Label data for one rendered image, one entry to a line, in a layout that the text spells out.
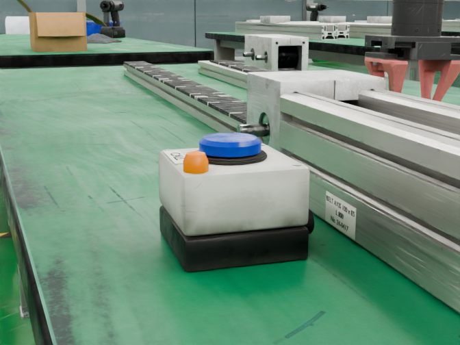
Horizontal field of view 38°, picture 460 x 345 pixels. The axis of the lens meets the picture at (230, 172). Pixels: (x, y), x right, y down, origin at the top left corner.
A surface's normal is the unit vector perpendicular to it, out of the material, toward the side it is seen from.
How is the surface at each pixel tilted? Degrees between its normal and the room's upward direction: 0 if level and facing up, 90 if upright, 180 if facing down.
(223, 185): 90
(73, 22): 63
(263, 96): 90
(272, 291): 0
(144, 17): 90
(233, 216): 90
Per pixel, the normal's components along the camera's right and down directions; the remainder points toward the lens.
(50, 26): 0.31, -0.16
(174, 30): 0.36, 0.22
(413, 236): -0.96, 0.07
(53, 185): 0.00, -0.97
